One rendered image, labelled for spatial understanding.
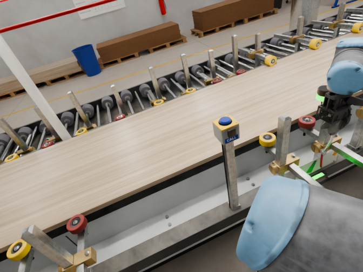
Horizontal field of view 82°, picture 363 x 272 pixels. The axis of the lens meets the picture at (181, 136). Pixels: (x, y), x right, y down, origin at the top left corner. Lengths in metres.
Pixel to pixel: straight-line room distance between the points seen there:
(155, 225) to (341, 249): 1.07
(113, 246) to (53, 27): 7.25
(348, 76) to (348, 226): 0.53
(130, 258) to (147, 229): 0.19
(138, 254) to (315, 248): 0.95
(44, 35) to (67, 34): 0.66
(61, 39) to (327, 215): 7.93
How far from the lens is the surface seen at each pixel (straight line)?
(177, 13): 8.10
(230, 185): 0.96
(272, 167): 1.08
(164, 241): 1.10
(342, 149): 1.23
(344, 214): 0.26
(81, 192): 1.21
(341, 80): 0.74
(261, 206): 0.25
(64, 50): 8.04
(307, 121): 1.30
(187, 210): 1.24
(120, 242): 1.29
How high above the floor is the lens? 1.66
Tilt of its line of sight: 37 degrees down
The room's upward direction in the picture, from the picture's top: 15 degrees counter-clockwise
